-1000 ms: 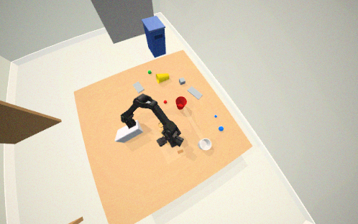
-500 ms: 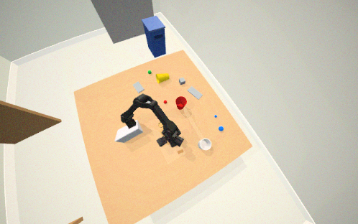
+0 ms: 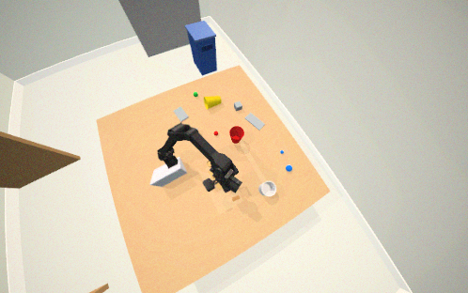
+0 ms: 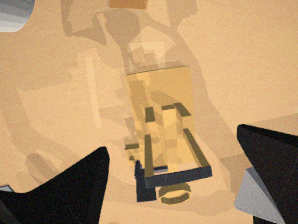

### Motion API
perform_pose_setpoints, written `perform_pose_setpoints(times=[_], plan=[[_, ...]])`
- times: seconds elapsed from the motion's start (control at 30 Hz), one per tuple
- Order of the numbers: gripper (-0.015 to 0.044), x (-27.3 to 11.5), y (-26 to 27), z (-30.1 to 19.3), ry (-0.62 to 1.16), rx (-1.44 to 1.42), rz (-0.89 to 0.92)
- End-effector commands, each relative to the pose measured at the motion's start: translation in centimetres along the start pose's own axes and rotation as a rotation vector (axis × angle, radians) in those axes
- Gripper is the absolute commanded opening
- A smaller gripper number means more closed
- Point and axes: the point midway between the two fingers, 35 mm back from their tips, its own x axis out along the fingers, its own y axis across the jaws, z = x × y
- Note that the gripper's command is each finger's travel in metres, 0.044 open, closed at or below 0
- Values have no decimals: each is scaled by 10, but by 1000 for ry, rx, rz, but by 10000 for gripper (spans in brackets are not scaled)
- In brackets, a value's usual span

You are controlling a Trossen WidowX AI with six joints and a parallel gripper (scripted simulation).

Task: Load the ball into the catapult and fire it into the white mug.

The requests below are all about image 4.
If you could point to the grey flat bar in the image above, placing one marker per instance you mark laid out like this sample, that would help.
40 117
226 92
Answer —
6 187

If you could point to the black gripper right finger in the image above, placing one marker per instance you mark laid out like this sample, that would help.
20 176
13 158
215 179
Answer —
274 155

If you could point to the white paper cup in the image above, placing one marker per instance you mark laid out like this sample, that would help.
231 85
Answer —
14 14

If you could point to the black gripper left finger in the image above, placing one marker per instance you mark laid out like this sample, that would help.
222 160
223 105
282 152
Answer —
73 197

